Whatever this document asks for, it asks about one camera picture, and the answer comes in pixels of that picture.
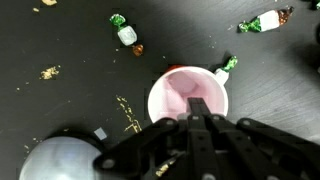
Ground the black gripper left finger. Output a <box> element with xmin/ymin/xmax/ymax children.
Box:
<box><xmin>93</xmin><ymin>118</ymin><xmax>183</xmax><ymax>180</ymax></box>

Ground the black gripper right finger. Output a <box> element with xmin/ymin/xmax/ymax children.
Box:
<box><xmin>209</xmin><ymin>115</ymin><xmax>320</xmax><ymax>180</ymax></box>

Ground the red plastic cup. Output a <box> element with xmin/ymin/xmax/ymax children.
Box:
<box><xmin>147</xmin><ymin>66</ymin><xmax>229</xmax><ymax>123</ymax></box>

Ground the candy green white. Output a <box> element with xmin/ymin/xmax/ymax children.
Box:
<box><xmin>109</xmin><ymin>14</ymin><xmax>144</xmax><ymax>56</ymax></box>

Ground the candy brown end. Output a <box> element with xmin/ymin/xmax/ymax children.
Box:
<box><xmin>238</xmin><ymin>6</ymin><xmax>294</xmax><ymax>33</ymax></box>

